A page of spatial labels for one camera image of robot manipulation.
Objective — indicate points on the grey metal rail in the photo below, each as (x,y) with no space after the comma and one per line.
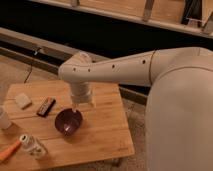
(46,47)

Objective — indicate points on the orange pepper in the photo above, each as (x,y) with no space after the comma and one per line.
(6,153)

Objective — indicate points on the wooden shelf with brackets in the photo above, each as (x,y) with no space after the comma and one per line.
(168,14)

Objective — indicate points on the dark purple ceramic bowl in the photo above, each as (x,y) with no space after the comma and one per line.
(67,122)

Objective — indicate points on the white sponge block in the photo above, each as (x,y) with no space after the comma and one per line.
(22,100)

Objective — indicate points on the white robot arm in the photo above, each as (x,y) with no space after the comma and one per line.
(179,109)

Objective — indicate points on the white ceramic cup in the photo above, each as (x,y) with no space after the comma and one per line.
(5,122)

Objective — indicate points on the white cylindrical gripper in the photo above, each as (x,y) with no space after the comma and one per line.
(81,93)

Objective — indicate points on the dark candy bar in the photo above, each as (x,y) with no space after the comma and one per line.
(45,107)

